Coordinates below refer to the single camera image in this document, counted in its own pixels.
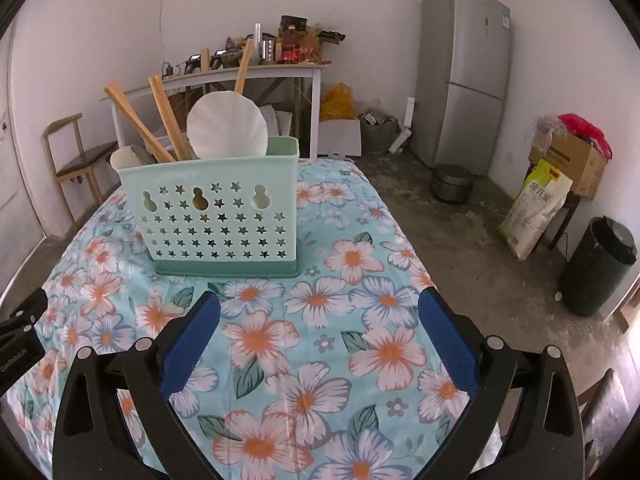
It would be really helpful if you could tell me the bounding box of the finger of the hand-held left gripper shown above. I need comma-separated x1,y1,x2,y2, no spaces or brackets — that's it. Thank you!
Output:
0,287,49,345

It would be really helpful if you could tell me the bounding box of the red labelled oil bottle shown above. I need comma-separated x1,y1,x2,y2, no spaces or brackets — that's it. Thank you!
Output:
281,24,301,65

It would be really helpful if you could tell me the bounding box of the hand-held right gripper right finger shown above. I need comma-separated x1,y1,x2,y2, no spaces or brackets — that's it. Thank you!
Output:
417,287,586,480

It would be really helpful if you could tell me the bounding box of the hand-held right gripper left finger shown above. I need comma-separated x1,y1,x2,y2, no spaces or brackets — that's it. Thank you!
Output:
52,290,223,480

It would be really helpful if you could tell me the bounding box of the wooden stool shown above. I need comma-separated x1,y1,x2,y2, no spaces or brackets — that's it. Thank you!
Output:
577,367,616,436

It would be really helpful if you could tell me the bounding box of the large brown cardboard box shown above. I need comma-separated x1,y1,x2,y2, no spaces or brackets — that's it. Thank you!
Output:
529,115,608,201

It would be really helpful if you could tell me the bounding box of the white board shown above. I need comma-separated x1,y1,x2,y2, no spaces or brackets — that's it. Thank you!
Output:
389,97,417,154

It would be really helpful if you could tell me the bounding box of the green plastic utensil holder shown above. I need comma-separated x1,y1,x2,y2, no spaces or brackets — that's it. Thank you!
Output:
116,136,302,279

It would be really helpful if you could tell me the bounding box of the green woven bag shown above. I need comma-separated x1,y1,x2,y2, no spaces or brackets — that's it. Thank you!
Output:
361,110,401,153

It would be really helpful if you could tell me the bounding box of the yellow plastic bag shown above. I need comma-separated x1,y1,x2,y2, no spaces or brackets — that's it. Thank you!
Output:
320,83,355,121

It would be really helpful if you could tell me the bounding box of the wooden chair with dark seat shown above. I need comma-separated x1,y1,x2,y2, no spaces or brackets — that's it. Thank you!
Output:
42,112,121,231

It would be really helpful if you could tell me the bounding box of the silver refrigerator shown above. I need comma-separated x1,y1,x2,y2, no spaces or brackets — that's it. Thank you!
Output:
409,0,512,177

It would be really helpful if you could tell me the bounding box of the white panelled door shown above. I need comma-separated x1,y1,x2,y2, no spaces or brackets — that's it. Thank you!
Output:
0,25,43,271

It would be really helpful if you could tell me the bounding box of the yellow green rice sack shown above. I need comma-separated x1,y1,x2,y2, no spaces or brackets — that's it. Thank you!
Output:
497,158,574,262

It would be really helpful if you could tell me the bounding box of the dark metal cooker pot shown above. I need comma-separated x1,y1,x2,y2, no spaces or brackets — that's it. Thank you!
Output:
431,163,474,205

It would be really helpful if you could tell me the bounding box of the black trash bin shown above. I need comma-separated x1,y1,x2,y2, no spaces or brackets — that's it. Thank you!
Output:
557,216,638,318

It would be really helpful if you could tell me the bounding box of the white cardboard box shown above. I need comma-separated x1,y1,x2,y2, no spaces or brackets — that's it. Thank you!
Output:
319,119,362,158

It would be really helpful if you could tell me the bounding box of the floral light blue blanket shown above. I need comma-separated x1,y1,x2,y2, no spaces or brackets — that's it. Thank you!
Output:
0,157,506,480

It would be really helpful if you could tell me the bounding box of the open brown cardboard box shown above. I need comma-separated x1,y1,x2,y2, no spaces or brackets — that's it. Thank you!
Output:
300,27,346,63

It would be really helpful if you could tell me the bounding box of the white table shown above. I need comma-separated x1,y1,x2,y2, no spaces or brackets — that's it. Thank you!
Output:
100,62,323,161

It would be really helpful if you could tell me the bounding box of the red plastic bag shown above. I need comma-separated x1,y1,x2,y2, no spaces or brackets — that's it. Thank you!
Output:
557,113,613,161

